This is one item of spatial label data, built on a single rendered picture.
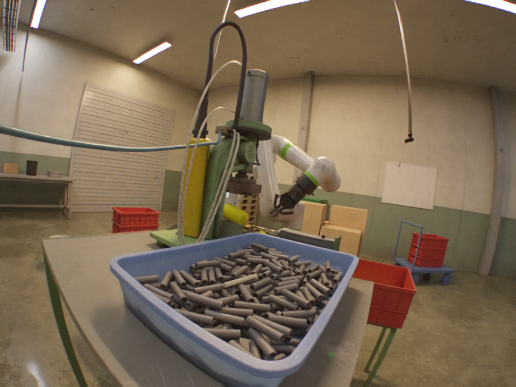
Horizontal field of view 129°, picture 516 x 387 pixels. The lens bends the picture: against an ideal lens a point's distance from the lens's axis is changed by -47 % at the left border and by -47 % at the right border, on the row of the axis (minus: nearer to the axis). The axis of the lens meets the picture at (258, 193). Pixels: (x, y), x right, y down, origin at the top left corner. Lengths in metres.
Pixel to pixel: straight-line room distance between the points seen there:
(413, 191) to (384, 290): 4.21
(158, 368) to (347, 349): 0.32
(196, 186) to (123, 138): 5.78
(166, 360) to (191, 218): 0.59
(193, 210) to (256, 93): 0.56
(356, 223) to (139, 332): 3.41
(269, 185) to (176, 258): 0.72
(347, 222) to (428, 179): 2.43
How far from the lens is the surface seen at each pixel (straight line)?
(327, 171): 1.02
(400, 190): 5.23
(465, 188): 5.61
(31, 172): 5.37
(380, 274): 1.57
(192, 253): 0.62
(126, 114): 6.62
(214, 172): 0.84
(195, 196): 0.84
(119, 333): 0.44
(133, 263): 0.52
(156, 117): 7.11
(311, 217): 3.32
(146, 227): 3.21
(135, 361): 0.39
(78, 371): 1.24
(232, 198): 1.60
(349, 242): 3.27
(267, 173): 1.19
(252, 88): 1.04
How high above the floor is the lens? 1.23
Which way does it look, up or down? 3 degrees down
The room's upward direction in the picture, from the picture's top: 8 degrees clockwise
